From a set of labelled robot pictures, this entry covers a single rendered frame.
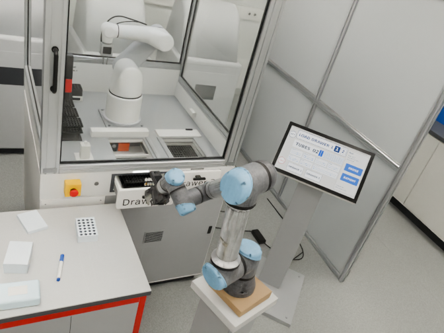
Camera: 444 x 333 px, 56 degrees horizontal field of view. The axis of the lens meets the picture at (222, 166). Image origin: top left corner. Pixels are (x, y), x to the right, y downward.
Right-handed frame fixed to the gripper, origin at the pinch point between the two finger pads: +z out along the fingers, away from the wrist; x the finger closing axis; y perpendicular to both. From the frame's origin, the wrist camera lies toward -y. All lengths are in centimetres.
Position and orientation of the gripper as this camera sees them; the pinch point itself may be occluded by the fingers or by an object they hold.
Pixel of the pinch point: (150, 195)
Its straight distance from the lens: 204.0
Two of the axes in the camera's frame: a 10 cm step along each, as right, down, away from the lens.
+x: 8.8, -0.4, 4.8
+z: -4.4, 3.5, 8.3
